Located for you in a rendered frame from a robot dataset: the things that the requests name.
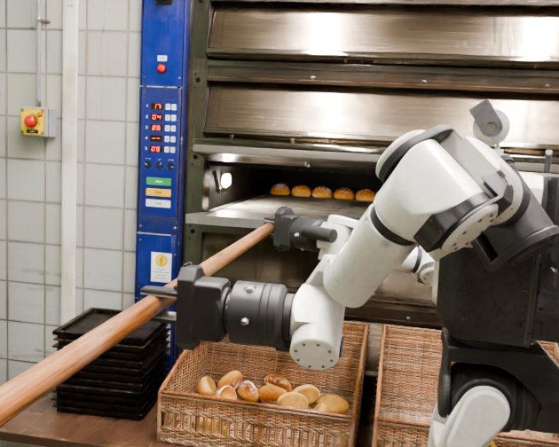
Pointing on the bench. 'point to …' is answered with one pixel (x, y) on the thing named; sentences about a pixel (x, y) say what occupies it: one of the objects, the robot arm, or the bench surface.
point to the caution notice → (161, 267)
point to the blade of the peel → (228, 218)
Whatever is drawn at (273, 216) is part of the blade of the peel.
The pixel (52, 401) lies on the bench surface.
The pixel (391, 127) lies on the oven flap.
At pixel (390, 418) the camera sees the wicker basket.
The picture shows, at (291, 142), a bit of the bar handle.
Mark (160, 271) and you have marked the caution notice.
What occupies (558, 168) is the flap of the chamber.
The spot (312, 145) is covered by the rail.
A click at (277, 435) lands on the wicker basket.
